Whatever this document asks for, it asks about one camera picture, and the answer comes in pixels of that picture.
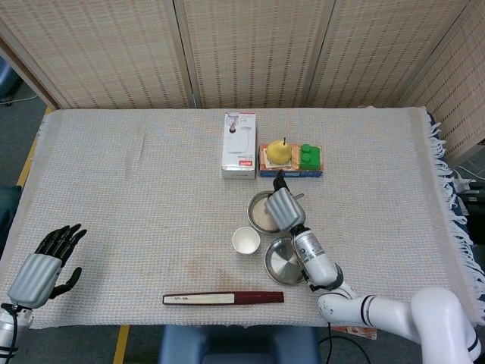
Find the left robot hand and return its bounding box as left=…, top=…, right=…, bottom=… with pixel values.
left=7, top=223, right=87, bottom=309

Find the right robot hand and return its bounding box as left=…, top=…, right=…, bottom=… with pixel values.
left=264, top=169, right=307, bottom=233

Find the steel bowl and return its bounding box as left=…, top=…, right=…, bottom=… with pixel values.
left=247, top=191, right=283, bottom=234

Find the white paper cup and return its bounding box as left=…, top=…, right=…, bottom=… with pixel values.
left=231, top=226, right=261, bottom=256

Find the orange and white printed packet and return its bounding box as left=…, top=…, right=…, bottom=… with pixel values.
left=332, top=325, right=379, bottom=340

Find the blue cardboard box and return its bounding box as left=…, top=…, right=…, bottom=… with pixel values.
left=258, top=143, right=326, bottom=179

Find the steel plate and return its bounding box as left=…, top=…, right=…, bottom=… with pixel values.
left=264, top=237, right=308, bottom=286

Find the yellow pear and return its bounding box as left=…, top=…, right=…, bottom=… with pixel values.
left=267, top=136, right=293, bottom=165

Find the green toy block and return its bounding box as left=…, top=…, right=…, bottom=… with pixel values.
left=299, top=143, right=323, bottom=171

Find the white product box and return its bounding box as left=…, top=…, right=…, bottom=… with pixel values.
left=221, top=111, right=258, bottom=180

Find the folded dark red fan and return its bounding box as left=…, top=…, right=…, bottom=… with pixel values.
left=162, top=290, right=286, bottom=306

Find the white woven tablecloth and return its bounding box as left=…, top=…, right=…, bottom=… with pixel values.
left=0, top=105, right=485, bottom=330

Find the blue chair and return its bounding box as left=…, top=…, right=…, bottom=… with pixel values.
left=158, top=325, right=320, bottom=364

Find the woven bamboo folding screen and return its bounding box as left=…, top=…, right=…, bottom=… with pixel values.
left=0, top=0, right=485, bottom=168

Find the dark box with cables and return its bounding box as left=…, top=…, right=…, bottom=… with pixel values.
left=453, top=180, right=485, bottom=229

